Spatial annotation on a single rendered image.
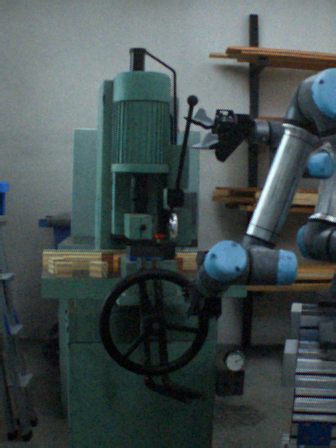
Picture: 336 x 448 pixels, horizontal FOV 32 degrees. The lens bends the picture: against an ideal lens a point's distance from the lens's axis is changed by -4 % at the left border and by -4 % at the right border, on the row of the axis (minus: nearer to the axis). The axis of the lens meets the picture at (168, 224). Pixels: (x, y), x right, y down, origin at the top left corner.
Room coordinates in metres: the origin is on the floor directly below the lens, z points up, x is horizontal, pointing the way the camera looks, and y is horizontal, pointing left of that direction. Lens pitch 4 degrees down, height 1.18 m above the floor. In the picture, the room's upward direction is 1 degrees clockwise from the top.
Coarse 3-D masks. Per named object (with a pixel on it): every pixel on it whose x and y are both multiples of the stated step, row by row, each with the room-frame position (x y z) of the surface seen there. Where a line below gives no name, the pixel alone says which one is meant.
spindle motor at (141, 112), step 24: (144, 72) 1.77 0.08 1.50; (120, 96) 1.79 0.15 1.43; (144, 96) 1.77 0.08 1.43; (168, 96) 1.83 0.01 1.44; (120, 120) 1.80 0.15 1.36; (144, 120) 1.77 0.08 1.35; (168, 120) 1.84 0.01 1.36; (120, 144) 1.80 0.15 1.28; (144, 144) 1.77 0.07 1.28; (168, 144) 1.84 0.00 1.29; (120, 168) 1.79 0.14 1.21; (144, 168) 1.77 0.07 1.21; (168, 168) 1.85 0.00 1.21
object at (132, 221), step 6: (126, 216) 1.88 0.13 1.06; (132, 216) 1.80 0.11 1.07; (138, 216) 1.81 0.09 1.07; (144, 216) 1.81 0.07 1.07; (150, 216) 1.82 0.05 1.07; (126, 222) 1.87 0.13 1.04; (132, 222) 1.80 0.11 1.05; (138, 222) 1.81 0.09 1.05; (144, 222) 1.81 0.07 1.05; (150, 222) 1.81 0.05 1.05; (126, 228) 1.87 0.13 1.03; (132, 228) 1.80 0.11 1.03; (138, 228) 1.81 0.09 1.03; (150, 228) 1.81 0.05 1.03; (126, 234) 1.87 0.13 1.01; (132, 234) 1.80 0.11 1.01; (138, 234) 1.81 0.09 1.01; (144, 234) 1.81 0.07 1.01; (150, 234) 1.81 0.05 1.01; (138, 240) 1.85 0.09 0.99
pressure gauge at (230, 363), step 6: (228, 354) 1.68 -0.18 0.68; (234, 354) 1.68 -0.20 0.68; (240, 354) 1.68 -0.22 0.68; (228, 360) 1.68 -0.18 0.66; (234, 360) 1.68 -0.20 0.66; (240, 360) 1.68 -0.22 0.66; (228, 366) 1.68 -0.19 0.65; (234, 366) 1.68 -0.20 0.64; (240, 366) 1.68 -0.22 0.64; (234, 372) 1.70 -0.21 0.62
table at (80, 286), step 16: (48, 272) 1.74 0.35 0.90; (80, 272) 1.77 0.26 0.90; (112, 272) 1.79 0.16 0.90; (192, 272) 1.83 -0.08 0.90; (48, 288) 1.64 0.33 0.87; (64, 288) 1.65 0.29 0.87; (80, 288) 1.66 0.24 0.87; (96, 288) 1.67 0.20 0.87; (112, 288) 1.68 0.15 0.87; (240, 288) 1.75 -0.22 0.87; (128, 304) 1.59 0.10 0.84; (176, 304) 1.61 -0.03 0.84
